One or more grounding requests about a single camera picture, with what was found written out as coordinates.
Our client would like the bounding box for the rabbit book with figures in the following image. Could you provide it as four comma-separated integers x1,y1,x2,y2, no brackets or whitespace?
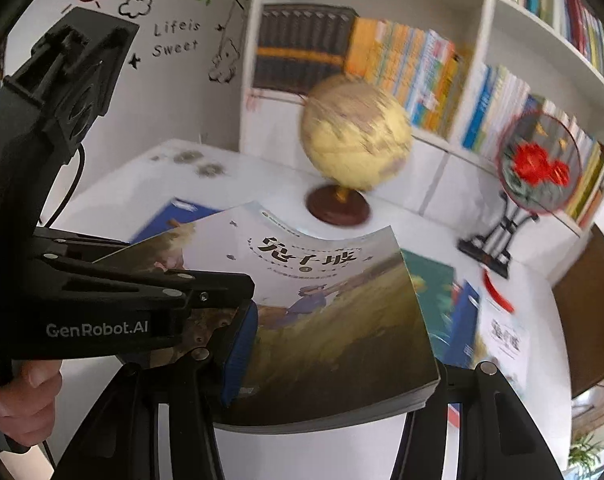
104,203,439,434

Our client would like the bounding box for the blue eagle fables book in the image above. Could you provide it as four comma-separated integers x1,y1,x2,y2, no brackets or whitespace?
131,197,219,244

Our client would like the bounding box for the green insect book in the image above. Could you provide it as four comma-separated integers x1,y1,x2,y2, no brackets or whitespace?
402,249,454,361

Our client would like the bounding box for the row of black books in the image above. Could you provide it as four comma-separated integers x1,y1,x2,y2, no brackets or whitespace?
253,3,358,96

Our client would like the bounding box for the person left hand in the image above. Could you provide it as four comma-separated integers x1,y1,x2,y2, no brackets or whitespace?
0,360,62,446

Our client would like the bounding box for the potted green plant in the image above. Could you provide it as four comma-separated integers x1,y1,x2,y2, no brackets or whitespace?
568,434,604,477

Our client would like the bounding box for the plain blue book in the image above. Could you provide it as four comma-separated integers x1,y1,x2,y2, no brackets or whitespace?
441,281,480,368

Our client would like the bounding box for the rabbit book on right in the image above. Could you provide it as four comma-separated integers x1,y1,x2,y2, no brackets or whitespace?
472,292,530,398

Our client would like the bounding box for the red tassel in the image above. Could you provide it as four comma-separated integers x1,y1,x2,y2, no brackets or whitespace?
482,268,515,314

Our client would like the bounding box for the brown wooden cabinet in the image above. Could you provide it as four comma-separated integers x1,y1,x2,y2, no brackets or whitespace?
552,226,604,396

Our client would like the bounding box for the black fan stand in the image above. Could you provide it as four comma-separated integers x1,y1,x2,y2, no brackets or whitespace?
457,191,539,278

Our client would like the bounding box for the antique yellow globe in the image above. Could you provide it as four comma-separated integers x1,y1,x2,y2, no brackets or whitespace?
300,74,413,226

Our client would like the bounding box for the red embroidered round fan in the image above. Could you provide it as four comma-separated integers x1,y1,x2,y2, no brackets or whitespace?
497,112,582,216

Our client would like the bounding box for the white bookshelf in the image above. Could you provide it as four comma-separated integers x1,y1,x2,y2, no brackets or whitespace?
240,0,604,240

